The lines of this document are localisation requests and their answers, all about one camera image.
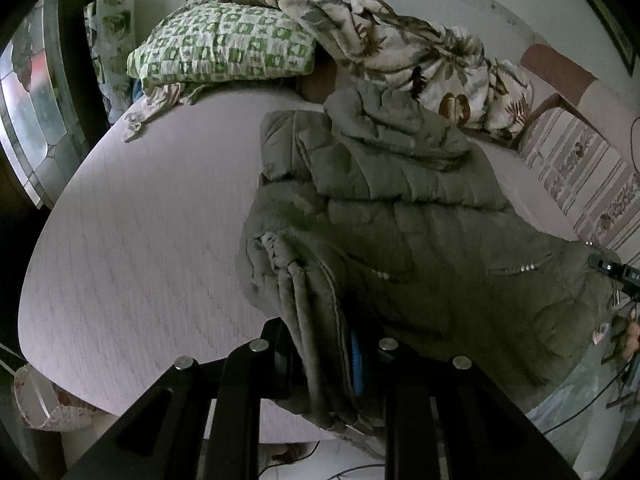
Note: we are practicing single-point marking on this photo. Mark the crumpled white patterned cloth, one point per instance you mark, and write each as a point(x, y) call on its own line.
point(150, 105)

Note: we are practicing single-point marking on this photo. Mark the dark picture frame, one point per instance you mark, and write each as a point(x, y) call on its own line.
point(605, 15)

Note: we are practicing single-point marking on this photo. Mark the cream floral leaf blanket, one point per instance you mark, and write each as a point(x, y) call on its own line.
point(425, 60)

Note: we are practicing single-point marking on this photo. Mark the brown headboard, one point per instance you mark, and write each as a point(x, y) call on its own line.
point(555, 72)

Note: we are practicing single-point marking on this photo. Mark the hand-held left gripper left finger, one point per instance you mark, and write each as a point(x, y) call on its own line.
point(277, 360)

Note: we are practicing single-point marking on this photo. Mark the stained glass window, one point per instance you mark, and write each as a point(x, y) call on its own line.
point(35, 100)

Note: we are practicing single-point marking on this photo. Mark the patterned plastic bag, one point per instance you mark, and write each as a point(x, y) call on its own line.
point(45, 405)

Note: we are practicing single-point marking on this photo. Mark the green and white checkered pillow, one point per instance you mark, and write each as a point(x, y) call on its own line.
point(225, 40)

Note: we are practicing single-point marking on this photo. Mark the striped floral cushion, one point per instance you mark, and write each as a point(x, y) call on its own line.
point(585, 175)

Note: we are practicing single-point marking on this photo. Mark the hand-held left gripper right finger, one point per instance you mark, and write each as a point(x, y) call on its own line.
point(357, 365)

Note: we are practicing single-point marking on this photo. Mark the olive green puffer jacket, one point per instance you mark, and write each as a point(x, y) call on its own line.
point(425, 235)

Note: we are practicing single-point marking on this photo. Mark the floral curtain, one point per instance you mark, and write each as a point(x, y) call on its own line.
point(107, 35)

